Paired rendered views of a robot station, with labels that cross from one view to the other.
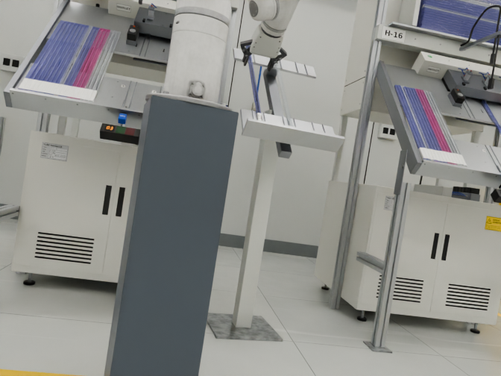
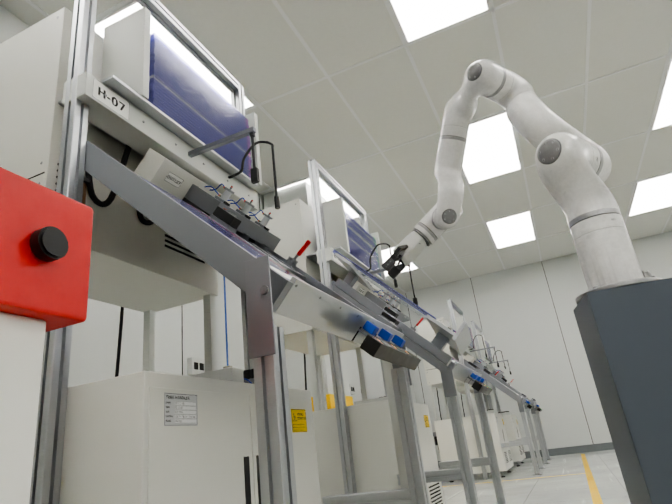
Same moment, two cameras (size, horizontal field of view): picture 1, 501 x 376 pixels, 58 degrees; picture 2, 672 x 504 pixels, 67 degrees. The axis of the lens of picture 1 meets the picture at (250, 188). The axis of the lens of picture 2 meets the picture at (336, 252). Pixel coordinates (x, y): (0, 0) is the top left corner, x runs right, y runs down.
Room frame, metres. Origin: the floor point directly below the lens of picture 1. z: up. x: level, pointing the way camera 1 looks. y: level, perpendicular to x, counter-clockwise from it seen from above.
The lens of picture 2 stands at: (0.96, 1.51, 0.44)
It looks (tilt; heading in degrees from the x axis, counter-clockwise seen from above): 21 degrees up; 301
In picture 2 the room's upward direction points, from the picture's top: 7 degrees counter-clockwise
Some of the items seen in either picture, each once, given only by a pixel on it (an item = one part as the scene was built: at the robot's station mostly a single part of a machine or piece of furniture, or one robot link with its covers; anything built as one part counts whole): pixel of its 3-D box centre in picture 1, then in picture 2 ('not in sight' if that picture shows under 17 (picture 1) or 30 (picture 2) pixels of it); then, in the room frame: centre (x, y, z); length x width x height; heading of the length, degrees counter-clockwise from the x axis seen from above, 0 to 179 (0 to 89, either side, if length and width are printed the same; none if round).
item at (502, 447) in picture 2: not in sight; (463, 387); (2.96, -4.34, 0.95); 1.36 x 0.82 x 1.90; 9
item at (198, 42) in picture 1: (195, 66); (607, 258); (1.00, 0.16, 0.79); 0.19 x 0.19 x 0.18
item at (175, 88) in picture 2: not in sight; (193, 120); (2.04, 0.51, 1.52); 0.51 x 0.13 x 0.27; 99
